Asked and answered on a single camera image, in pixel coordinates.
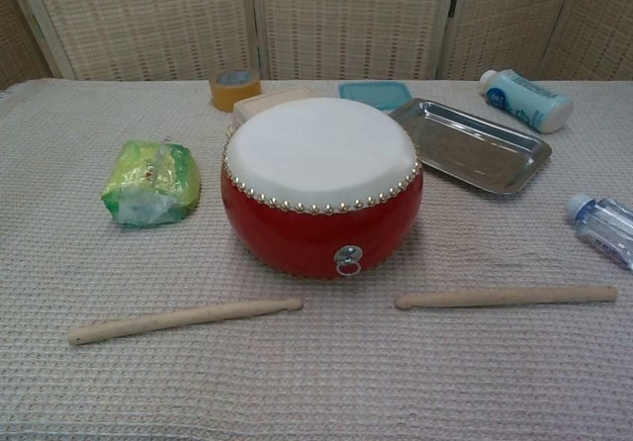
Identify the clear plastic water bottle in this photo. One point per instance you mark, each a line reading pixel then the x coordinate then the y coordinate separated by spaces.
pixel 608 228

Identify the teal plastic container lid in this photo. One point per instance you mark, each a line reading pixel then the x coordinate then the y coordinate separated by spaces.
pixel 371 90

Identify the wooden drumstick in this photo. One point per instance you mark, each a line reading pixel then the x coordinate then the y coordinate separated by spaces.
pixel 519 295
pixel 163 320

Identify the white and blue lotion bottle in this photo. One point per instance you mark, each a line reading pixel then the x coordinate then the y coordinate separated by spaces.
pixel 529 100

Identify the beige woven tablecloth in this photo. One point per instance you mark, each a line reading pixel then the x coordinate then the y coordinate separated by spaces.
pixel 316 372

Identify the woven folding screen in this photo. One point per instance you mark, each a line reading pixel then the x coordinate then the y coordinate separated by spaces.
pixel 148 21

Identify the red drum with white skin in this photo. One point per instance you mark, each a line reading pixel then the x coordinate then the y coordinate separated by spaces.
pixel 316 233

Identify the brown packing tape roll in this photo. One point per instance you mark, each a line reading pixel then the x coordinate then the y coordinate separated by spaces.
pixel 227 92

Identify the beige plastic food container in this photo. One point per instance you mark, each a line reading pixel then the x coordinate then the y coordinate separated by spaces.
pixel 257 102

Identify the green plastic snack packet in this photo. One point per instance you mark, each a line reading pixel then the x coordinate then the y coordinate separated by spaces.
pixel 148 184

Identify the stainless steel tray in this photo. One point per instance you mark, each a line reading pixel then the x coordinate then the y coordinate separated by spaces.
pixel 475 149

